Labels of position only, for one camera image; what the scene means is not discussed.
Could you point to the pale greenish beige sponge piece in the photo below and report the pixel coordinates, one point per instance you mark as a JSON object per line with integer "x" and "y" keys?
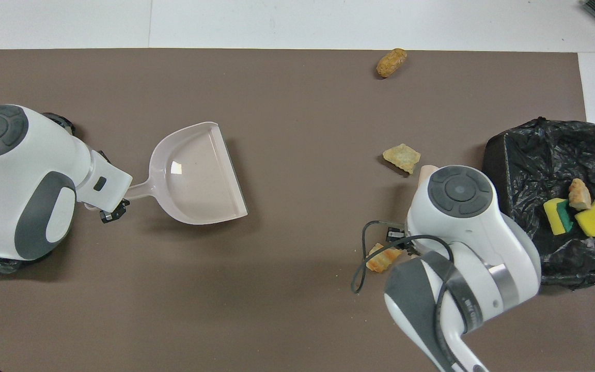
{"x": 402, "y": 157}

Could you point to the beige torn sponge piece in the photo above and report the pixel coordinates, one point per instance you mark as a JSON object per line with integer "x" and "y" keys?
{"x": 580, "y": 195}

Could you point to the black bag lined bin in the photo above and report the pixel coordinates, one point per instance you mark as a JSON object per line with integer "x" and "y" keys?
{"x": 59, "y": 123}
{"x": 525, "y": 160}

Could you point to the beige hand brush black bristles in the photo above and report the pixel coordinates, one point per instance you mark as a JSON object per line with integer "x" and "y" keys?
{"x": 426, "y": 173}

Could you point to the yellow rectangular sponge piece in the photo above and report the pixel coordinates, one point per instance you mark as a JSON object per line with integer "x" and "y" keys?
{"x": 594, "y": 217}

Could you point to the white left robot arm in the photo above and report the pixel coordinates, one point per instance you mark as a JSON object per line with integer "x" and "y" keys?
{"x": 18, "y": 170}

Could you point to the notched yellow sponge piece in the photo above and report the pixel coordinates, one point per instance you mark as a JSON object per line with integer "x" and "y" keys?
{"x": 553, "y": 217}

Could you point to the beige plastic dustpan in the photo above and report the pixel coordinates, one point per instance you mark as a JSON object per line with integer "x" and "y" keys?
{"x": 199, "y": 175}

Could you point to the brown oval sponge piece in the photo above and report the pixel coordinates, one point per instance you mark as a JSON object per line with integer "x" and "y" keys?
{"x": 391, "y": 63}

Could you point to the brown table mat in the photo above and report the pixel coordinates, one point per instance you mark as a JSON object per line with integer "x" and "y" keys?
{"x": 302, "y": 129}

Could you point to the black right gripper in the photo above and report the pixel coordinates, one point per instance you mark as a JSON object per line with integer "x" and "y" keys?
{"x": 396, "y": 235}

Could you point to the orange striped sponge piece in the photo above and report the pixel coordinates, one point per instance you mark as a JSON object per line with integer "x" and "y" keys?
{"x": 380, "y": 264}

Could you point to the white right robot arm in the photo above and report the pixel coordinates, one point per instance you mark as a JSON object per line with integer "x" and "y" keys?
{"x": 463, "y": 222}

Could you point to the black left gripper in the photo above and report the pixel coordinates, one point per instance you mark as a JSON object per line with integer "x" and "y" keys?
{"x": 112, "y": 213}

